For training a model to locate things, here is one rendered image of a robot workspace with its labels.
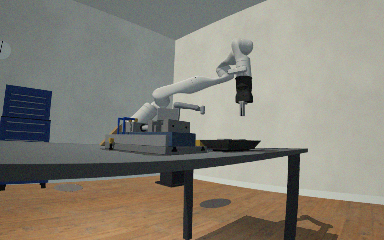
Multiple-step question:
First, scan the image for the yellow block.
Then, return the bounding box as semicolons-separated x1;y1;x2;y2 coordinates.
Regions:
195;140;205;147

